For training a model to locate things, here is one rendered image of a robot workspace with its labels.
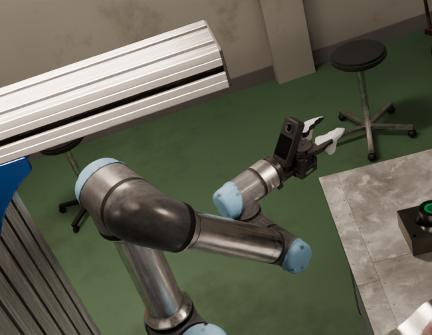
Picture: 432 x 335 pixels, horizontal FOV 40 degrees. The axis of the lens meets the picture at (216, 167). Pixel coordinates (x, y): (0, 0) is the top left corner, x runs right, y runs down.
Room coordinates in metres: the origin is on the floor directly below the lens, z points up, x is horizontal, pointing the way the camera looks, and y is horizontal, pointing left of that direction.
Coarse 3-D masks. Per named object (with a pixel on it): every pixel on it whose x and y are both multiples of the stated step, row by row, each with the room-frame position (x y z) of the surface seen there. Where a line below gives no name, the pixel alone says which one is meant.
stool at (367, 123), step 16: (352, 48) 3.14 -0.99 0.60; (368, 48) 3.08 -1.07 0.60; (384, 48) 3.04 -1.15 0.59; (336, 64) 3.04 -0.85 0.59; (352, 64) 2.95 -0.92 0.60; (368, 64) 2.92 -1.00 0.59; (368, 112) 3.06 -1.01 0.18; (384, 112) 3.17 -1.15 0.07; (352, 128) 3.09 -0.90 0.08; (368, 128) 3.03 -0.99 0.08; (384, 128) 3.00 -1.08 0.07; (400, 128) 2.94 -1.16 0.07; (368, 144) 2.87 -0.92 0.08
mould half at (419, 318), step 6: (426, 306) 1.03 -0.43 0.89; (414, 312) 1.04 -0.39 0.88; (420, 312) 1.03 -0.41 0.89; (426, 312) 1.02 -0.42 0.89; (408, 318) 1.03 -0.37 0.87; (414, 318) 1.02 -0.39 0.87; (420, 318) 1.01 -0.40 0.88; (426, 318) 1.00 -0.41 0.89; (402, 324) 1.03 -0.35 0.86; (408, 324) 1.02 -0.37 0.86; (414, 324) 1.01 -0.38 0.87; (420, 324) 1.00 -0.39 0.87; (426, 324) 0.99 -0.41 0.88; (396, 330) 1.02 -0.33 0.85; (402, 330) 1.01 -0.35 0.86; (408, 330) 1.00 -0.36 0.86; (414, 330) 0.99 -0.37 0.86; (420, 330) 0.98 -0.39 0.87
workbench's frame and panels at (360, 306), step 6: (342, 246) 1.46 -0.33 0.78; (348, 264) 1.39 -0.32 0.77; (354, 282) 1.74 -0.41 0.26; (354, 288) 1.76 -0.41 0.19; (360, 300) 1.65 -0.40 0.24; (360, 306) 1.69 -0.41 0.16; (360, 312) 1.73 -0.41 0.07; (366, 312) 1.16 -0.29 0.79; (366, 318) 1.56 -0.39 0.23; (366, 324) 1.60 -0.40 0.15; (372, 330) 1.10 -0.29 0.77
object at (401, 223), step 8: (408, 208) 1.44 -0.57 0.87; (416, 208) 1.43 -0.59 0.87; (400, 216) 1.42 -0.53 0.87; (408, 216) 1.41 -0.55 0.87; (416, 216) 1.39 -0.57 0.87; (400, 224) 1.42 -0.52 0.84; (408, 224) 1.37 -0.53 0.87; (416, 224) 1.36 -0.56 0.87; (424, 224) 1.37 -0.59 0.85; (408, 232) 1.34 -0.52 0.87; (416, 232) 1.33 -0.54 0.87; (424, 232) 1.32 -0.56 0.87; (408, 240) 1.34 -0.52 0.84; (416, 240) 1.30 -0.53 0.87; (424, 240) 1.29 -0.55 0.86; (416, 248) 1.30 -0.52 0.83; (424, 248) 1.29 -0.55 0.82
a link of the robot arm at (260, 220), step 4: (260, 208) 1.06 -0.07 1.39; (260, 212) 1.06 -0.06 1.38; (256, 216) 1.04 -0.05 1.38; (260, 216) 1.05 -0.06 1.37; (264, 216) 1.07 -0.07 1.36; (240, 220) 1.04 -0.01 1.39; (244, 220) 1.04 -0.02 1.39; (248, 220) 1.04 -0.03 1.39; (252, 220) 1.04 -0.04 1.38; (256, 220) 1.04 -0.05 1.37; (260, 220) 1.04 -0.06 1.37; (264, 220) 1.04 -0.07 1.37; (268, 220) 1.04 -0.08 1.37; (256, 224) 1.03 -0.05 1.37; (260, 224) 1.03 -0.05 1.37; (264, 224) 1.02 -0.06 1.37; (268, 224) 1.02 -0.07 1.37; (276, 224) 1.03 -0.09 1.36
